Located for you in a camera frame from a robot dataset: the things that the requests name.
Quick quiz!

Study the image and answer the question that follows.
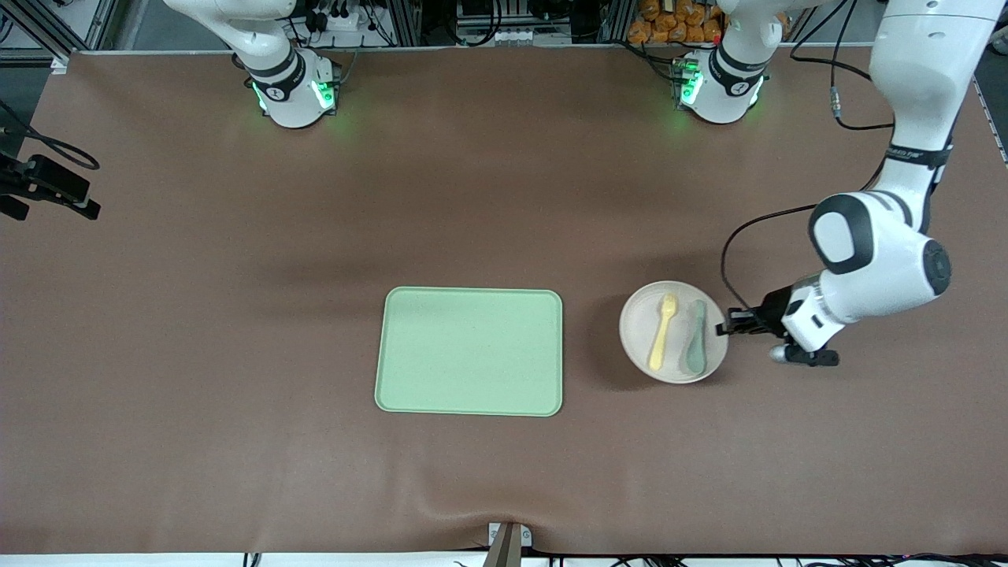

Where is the yellow plastic fork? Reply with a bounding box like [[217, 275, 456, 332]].
[[647, 294, 680, 372]]

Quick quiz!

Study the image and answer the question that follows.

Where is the beige round plate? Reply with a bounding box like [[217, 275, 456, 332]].
[[619, 280, 729, 385]]

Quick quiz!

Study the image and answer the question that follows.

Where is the light green plastic spoon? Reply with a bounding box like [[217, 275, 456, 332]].
[[679, 299, 708, 375]]

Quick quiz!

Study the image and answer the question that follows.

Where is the light green rectangular tray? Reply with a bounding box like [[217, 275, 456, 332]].
[[374, 286, 565, 417]]

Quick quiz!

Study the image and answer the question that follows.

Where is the brown table cover mat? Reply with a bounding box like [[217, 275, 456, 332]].
[[0, 47, 1008, 556]]

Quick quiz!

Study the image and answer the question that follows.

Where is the white power strip with plugs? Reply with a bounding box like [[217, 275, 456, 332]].
[[303, 0, 379, 34]]

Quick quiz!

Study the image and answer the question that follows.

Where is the white long socket strip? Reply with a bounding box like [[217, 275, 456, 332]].
[[457, 28, 538, 46]]

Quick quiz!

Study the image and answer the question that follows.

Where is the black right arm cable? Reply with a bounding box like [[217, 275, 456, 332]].
[[0, 98, 102, 171]]

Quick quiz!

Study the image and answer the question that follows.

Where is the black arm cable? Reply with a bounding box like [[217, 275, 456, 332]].
[[0, 98, 102, 171], [720, 0, 899, 316]]

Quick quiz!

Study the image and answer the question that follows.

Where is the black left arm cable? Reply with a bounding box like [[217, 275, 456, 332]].
[[720, 0, 899, 316]]

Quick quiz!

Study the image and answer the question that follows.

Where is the aluminium frame rail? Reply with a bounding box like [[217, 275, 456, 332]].
[[0, 0, 119, 65]]

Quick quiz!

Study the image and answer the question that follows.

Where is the metal table clamp bracket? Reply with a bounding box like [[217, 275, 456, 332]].
[[487, 521, 533, 567]]

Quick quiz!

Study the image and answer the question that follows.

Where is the aluminium frame post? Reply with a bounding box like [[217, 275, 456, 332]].
[[386, 0, 422, 46], [600, 0, 631, 44]]

